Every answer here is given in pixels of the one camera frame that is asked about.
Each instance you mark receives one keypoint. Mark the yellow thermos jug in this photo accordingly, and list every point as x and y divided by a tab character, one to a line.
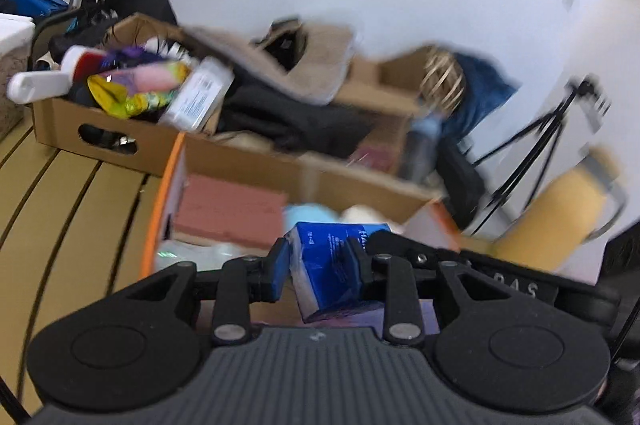
555	215

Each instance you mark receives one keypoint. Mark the black camera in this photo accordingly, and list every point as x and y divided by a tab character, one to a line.
597	105

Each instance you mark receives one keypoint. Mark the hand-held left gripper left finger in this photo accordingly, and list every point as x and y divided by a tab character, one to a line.
280	270

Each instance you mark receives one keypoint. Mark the blue box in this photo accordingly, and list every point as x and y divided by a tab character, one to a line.
37	0

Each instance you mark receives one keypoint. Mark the tan fabric bag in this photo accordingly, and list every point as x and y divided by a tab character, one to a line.
320	70

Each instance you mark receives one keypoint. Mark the wicker ball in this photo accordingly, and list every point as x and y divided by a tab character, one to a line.
440	80

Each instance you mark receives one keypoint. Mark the green white sponge ball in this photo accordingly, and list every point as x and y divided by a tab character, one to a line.
172	255

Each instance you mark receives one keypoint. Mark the white bottle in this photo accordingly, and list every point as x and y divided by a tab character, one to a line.
35	86

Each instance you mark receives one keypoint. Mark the white labelled pack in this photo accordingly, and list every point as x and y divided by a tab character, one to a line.
197	97

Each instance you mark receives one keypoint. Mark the red cardboard box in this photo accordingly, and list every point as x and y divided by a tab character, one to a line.
260	165

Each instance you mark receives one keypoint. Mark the light blue soft pad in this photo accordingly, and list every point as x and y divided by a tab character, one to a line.
310	214

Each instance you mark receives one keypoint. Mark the blue purple tissue packet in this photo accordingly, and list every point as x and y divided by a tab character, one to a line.
325	275

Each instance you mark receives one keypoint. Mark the yellow snack packet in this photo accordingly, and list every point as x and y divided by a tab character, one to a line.
115	97

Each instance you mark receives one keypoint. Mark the black cloth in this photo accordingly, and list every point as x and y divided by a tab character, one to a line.
280	120

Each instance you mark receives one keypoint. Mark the small brown cardboard box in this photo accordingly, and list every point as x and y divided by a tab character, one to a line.
55	125

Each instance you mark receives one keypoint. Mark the blue water bottle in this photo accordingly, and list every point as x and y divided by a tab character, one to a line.
422	150

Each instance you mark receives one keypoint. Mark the black tripod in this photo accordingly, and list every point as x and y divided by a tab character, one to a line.
542	140

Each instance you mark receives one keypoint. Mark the dark blue cloth bag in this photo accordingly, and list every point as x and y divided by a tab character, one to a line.
485	92

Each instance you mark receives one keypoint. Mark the red white tube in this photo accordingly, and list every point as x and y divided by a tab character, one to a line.
80	60

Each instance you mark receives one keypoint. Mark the red brown book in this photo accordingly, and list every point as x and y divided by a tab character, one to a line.
225	210

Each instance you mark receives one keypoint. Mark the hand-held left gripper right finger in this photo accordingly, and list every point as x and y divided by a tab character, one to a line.
362	270

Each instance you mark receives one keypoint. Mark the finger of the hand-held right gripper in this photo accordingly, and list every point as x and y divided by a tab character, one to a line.
410	247

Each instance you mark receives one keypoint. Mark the black case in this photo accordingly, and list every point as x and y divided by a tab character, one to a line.
460	185

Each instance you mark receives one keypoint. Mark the clear jar with lid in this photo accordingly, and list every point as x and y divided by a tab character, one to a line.
10	75

